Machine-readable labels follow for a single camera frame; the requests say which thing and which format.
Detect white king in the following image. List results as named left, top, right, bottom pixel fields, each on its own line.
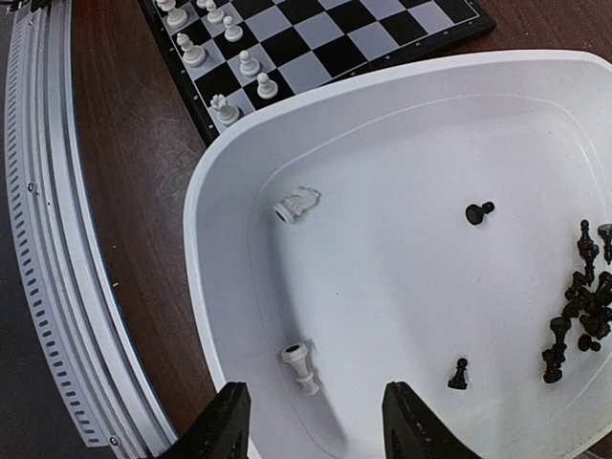
left=156, top=0, right=187, bottom=29

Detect white bishop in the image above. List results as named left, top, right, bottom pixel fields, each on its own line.
left=177, top=33, right=207, bottom=67

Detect white knight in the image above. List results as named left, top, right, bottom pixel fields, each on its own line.
left=273, top=186, right=319, bottom=224

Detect pile of black chess pieces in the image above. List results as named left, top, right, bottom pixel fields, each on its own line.
left=541, top=219, right=611, bottom=384

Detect black white chessboard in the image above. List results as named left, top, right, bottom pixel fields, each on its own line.
left=140, top=1, right=496, bottom=144

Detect black pawn among white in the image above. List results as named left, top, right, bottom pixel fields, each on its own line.
left=448, top=358, right=469, bottom=390

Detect white plastic tub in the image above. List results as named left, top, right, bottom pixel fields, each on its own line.
left=184, top=50, right=611, bottom=458

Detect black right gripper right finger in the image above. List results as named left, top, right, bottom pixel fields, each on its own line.
left=382, top=382, right=479, bottom=459

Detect black pawn lone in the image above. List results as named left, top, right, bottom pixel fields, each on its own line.
left=465, top=202, right=495, bottom=226

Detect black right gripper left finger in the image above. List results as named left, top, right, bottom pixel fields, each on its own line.
left=159, top=382, right=251, bottom=459

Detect white rook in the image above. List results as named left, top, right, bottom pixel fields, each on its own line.
left=210, top=94, right=241, bottom=127

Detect white pawn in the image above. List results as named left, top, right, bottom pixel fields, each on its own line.
left=239, top=50, right=261, bottom=77
left=256, top=73, right=278, bottom=100
left=205, top=0, right=226, bottom=25
left=196, top=0, right=216, bottom=11
left=223, top=15, right=244, bottom=43

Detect aluminium front rail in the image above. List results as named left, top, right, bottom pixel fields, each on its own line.
left=4, top=1, right=177, bottom=458

